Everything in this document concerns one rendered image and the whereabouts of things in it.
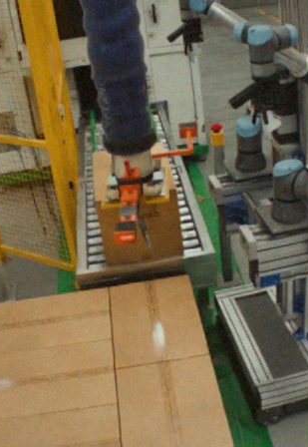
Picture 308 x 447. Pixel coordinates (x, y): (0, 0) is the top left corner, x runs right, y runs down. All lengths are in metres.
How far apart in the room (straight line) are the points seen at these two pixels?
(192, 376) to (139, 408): 0.26
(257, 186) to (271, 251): 0.51
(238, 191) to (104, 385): 1.08
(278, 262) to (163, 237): 0.77
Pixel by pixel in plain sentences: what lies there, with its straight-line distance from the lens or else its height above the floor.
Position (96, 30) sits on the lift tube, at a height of 1.81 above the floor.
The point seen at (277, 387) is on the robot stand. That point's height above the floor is 0.23.
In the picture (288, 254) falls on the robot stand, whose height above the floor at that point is 0.89.
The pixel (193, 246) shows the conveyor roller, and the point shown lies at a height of 0.52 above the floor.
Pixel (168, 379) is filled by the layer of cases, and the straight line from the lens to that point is 2.53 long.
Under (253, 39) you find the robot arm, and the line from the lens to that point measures 1.93.
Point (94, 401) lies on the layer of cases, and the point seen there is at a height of 0.54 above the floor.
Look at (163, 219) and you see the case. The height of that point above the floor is 0.79.
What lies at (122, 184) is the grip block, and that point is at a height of 1.21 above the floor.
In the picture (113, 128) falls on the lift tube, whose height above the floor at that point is 1.39.
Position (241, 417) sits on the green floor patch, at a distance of 3.09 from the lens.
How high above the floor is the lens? 2.31
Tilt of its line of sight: 30 degrees down
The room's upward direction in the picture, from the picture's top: 8 degrees counter-clockwise
